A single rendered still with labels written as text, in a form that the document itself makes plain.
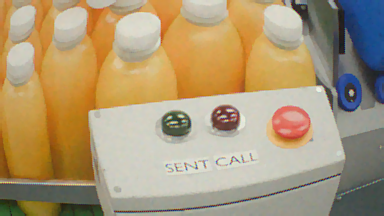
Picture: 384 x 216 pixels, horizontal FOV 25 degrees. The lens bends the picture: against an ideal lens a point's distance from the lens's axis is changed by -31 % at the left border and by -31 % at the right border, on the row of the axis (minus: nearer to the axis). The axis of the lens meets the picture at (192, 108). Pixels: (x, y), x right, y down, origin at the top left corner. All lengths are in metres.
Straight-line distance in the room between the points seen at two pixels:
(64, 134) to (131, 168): 0.18
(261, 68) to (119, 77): 0.12
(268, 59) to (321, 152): 0.15
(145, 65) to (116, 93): 0.03
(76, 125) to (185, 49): 0.12
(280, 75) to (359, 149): 0.25
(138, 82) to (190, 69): 0.06
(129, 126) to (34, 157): 0.15
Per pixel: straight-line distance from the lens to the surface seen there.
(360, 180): 1.20
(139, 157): 0.84
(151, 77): 0.93
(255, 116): 0.87
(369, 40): 1.14
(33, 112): 0.93
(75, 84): 0.96
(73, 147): 1.01
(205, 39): 0.97
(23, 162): 0.97
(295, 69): 0.96
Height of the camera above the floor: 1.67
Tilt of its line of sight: 41 degrees down
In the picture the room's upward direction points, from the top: 3 degrees clockwise
